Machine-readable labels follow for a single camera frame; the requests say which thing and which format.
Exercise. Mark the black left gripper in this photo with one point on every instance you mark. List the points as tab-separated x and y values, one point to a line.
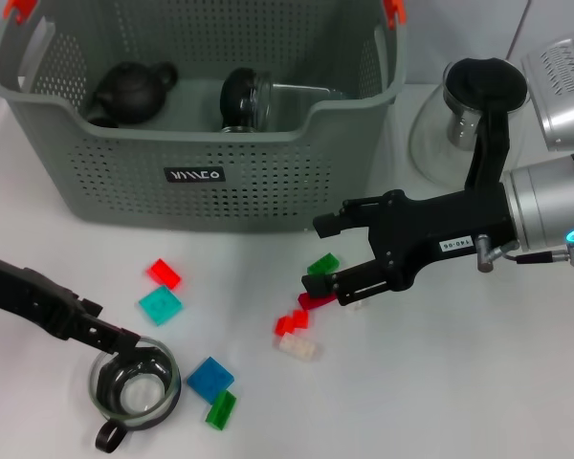
33	296

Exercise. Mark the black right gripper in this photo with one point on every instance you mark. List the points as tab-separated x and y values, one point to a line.
435	225

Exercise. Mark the white toy brick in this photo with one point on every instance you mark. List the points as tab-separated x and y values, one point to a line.
356	306

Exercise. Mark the grey perforated storage bin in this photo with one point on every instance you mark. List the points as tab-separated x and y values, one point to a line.
220	205

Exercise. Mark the green toy brick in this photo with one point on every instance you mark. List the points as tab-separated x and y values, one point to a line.
221	410
323	264

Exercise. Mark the dark red toy brick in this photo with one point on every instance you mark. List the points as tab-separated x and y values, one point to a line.
315	302

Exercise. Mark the teal toy brick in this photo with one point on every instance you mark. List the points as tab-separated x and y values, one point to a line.
160	306

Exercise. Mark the red stepped toy brick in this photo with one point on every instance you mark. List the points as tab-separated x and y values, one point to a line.
292	323

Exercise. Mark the bright red toy brick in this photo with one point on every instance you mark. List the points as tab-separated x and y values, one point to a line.
165	274

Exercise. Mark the clear translucent toy brick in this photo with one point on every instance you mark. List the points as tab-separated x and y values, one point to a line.
300	347

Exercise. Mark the blue toy brick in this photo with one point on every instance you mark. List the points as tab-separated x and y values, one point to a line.
210	378

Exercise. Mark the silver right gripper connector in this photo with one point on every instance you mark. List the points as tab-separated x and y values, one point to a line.
488	251

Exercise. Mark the dark clay teapot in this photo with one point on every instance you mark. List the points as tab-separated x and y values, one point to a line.
129	91

